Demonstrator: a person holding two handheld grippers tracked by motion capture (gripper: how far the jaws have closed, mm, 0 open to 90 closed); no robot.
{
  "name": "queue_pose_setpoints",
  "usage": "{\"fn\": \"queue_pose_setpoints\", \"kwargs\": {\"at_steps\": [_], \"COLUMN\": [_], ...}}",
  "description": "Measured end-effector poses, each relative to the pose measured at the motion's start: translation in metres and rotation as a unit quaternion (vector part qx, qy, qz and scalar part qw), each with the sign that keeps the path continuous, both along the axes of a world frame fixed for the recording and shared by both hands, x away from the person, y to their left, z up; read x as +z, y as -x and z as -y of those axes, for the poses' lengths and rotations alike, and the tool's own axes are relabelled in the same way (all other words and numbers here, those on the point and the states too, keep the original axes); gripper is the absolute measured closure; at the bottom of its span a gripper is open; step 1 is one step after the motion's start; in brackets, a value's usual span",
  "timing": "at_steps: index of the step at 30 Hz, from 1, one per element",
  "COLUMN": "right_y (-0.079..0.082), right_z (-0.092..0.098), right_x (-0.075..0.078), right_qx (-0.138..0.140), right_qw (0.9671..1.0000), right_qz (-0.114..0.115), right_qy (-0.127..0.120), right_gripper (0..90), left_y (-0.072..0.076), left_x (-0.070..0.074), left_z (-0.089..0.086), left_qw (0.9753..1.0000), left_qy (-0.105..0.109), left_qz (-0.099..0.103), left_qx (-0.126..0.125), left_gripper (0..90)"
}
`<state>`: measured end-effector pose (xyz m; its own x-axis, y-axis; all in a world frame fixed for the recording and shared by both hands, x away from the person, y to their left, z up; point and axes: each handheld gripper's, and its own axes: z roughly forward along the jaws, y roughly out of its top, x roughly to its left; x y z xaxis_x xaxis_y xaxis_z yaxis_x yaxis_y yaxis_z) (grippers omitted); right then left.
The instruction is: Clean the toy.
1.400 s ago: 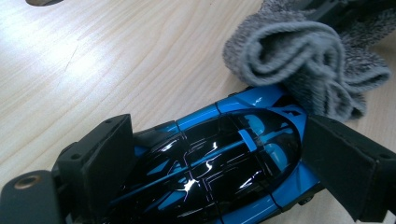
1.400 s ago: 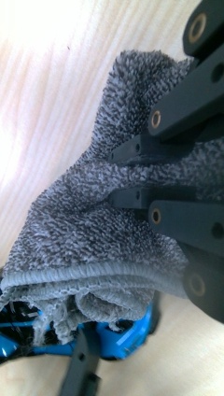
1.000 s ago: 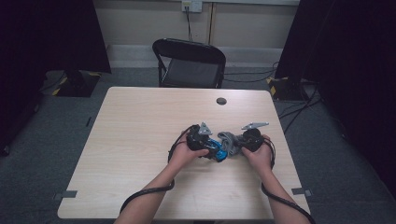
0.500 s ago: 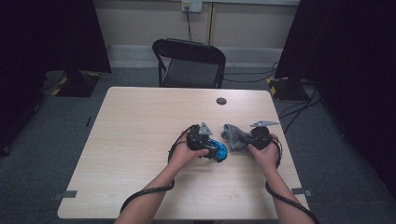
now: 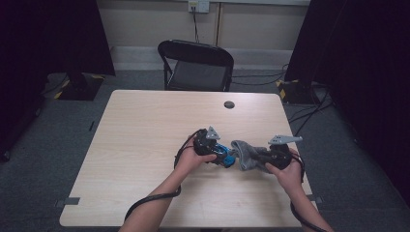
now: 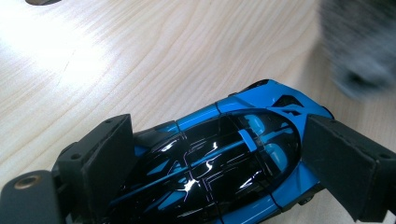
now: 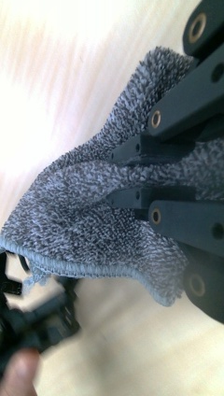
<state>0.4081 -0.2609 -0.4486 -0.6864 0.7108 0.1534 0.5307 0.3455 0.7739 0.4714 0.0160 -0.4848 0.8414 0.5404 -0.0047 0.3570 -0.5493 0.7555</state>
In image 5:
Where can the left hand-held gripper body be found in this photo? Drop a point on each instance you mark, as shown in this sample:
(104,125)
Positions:
(204,145)

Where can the grey terry cloth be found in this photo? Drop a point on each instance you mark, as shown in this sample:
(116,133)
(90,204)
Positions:
(249,158)

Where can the white wall socket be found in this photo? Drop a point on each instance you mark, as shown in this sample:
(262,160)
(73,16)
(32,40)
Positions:
(199,5)

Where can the black curtain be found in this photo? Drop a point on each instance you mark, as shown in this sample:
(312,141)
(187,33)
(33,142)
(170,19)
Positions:
(364,64)
(48,38)

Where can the black stand base striped tape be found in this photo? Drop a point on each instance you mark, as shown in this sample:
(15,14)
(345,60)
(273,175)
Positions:
(296,93)
(80,88)

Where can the vertical wall conduit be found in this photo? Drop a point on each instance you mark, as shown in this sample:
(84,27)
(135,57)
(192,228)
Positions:
(219,24)

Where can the grey tape strip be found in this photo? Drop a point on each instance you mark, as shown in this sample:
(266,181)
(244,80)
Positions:
(317,199)
(68,201)

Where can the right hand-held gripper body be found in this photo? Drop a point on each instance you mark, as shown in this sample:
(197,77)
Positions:
(280,156)

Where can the person's left hand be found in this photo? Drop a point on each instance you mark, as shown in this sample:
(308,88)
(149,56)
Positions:
(188,161)

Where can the black folding chair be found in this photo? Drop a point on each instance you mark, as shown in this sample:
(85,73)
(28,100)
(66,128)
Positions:
(196,75)

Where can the blue and black toy car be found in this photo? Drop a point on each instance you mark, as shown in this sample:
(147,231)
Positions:
(229,159)

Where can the person's right hand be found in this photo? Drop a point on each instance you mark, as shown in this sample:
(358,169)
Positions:
(291,177)

